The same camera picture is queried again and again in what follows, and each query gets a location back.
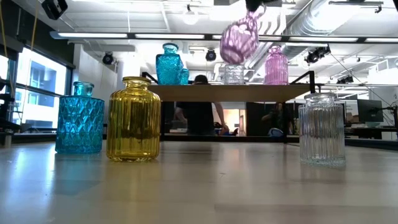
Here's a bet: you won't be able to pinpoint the long ceiling light bar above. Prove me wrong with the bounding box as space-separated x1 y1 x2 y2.
49 30 398 44

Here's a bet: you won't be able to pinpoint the person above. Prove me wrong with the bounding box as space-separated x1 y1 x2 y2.
174 74 231 136
261 102 295 138

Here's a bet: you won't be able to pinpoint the large office window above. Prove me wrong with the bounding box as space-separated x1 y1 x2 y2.
6 43 75 133

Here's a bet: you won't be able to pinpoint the clear ribbed glass vase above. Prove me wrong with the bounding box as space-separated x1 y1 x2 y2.
298 92 347 167

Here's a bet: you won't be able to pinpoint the pink swirl-ribbed glass vase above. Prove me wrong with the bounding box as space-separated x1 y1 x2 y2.
264 45 289 85

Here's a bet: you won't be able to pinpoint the black computer monitor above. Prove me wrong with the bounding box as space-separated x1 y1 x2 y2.
356 99 384 123

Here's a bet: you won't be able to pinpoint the yellow ribbed glass vase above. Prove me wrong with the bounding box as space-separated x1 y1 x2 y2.
106 76 162 162

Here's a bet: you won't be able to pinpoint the clear square glass vase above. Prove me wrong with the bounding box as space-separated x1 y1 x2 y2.
223 64 246 85

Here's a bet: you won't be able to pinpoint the tall teal embossed glass vase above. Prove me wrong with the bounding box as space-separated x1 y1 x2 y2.
155 42 184 86

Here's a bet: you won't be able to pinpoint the silver ceiling duct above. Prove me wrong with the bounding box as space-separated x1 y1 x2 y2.
278 0 352 63

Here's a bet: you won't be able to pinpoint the black equipment stand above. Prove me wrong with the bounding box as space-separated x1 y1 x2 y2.
0 74 22 147

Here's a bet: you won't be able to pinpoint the small teal glass jar vase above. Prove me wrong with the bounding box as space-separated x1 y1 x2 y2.
180 68 190 86

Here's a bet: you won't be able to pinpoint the small black track lights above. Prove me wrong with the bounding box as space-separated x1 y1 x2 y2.
336 75 354 85

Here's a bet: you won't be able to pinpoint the black aluminium table frame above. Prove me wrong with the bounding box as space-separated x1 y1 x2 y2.
11 132 398 150

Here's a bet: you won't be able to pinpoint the black track light cluster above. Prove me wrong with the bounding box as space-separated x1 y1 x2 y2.
303 45 331 65

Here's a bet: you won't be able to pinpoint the white globe pendant lamp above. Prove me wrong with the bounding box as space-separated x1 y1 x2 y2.
182 4 200 26

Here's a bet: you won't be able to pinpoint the pink bulbous glass vase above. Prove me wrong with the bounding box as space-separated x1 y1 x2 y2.
219 4 267 65

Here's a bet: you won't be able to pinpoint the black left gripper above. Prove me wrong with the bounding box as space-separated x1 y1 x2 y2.
41 0 69 21

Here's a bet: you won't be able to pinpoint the teal diamond-pattern glass vase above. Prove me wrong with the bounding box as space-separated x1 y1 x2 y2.
55 81 105 154

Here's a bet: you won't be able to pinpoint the wooden shelf with black frame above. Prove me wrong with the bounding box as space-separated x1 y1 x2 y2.
141 70 318 143

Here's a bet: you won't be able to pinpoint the background desk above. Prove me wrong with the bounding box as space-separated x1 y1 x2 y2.
345 123 398 141

